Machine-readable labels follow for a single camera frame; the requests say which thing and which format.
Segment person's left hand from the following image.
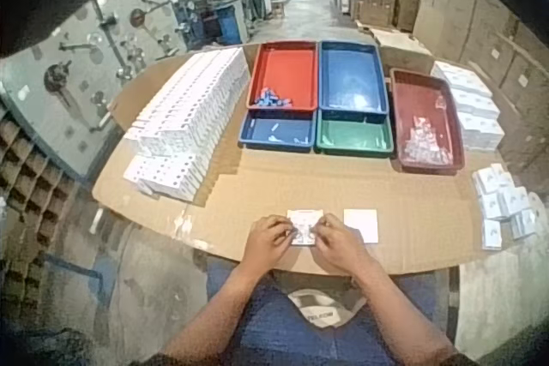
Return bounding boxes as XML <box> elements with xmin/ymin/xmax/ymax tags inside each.
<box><xmin>240</xmin><ymin>213</ymin><xmax>295</xmax><ymax>273</ymax></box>

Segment person's right hand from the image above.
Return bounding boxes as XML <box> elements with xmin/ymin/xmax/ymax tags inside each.
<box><xmin>311</xmin><ymin>213</ymin><xmax>375</xmax><ymax>278</ymax></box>

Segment white printed card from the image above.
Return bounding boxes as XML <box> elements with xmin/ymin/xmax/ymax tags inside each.
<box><xmin>286</xmin><ymin>208</ymin><xmax>324</xmax><ymax>248</ymax></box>

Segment plain white card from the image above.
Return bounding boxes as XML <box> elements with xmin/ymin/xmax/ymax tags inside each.
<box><xmin>342</xmin><ymin>208</ymin><xmax>380</xmax><ymax>243</ymax></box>

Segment brown cardboard sheet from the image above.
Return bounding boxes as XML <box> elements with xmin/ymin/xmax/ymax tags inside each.
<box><xmin>91</xmin><ymin>42</ymin><xmax>498</xmax><ymax>277</ymax></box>

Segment white cloth on lap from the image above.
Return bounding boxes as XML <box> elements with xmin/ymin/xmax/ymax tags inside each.
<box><xmin>286</xmin><ymin>287</ymin><xmax>368</xmax><ymax>329</ymax></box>

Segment small blue plastic tray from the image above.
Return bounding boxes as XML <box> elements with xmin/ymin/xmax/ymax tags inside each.
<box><xmin>238</xmin><ymin>108</ymin><xmax>318</xmax><ymax>153</ymax></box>

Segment person's legs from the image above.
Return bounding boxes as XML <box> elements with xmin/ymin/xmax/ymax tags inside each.
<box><xmin>206</xmin><ymin>254</ymin><xmax>451</xmax><ymax>366</ymax></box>

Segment green plastic tray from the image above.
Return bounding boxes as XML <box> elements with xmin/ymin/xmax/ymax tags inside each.
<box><xmin>315</xmin><ymin>109</ymin><xmax>395</xmax><ymax>156</ymax></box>

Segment heap of blue small parts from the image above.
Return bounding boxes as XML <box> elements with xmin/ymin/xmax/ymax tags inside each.
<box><xmin>253</xmin><ymin>87</ymin><xmax>294</xmax><ymax>109</ymax></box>

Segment heap of clear small packets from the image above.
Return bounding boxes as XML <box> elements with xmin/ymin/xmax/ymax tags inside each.
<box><xmin>402</xmin><ymin>93</ymin><xmax>455</xmax><ymax>167</ymax></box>

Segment rows of white flat boxes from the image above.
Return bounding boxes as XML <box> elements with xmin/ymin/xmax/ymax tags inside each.
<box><xmin>123</xmin><ymin>46</ymin><xmax>250</xmax><ymax>202</ymax></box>

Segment dark red plastic tray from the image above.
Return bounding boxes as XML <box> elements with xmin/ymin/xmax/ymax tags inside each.
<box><xmin>389</xmin><ymin>67</ymin><xmax>466</xmax><ymax>175</ymax></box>

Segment large blue plastic tray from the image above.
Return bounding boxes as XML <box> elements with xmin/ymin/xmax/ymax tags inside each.
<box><xmin>317</xmin><ymin>39</ymin><xmax>390</xmax><ymax>115</ymax></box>

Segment group of small white boxes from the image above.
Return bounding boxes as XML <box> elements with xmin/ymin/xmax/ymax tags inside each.
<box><xmin>471</xmin><ymin>162</ymin><xmax>540</xmax><ymax>252</ymax></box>

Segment stack of white cartons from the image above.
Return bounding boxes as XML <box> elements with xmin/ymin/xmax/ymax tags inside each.
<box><xmin>430</xmin><ymin>59</ymin><xmax>505</xmax><ymax>152</ymax></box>

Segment blue factory machine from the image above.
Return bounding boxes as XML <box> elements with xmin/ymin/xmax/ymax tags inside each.
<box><xmin>173</xmin><ymin>0</ymin><xmax>250</xmax><ymax>48</ymax></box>

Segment brown divider crate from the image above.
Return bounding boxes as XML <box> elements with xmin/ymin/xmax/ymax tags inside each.
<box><xmin>0</xmin><ymin>106</ymin><xmax>82</xmax><ymax>298</ymax></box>

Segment grey machine panel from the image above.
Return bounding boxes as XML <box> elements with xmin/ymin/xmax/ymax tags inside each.
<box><xmin>0</xmin><ymin>0</ymin><xmax>190</xmax><ymax>178</ymax></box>

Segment wall of brown cartons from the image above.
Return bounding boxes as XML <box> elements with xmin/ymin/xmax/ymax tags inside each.
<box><xmin>338</xmin><ymin>0</ymin><xmax>549</xmax><ymax>157</ymax></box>

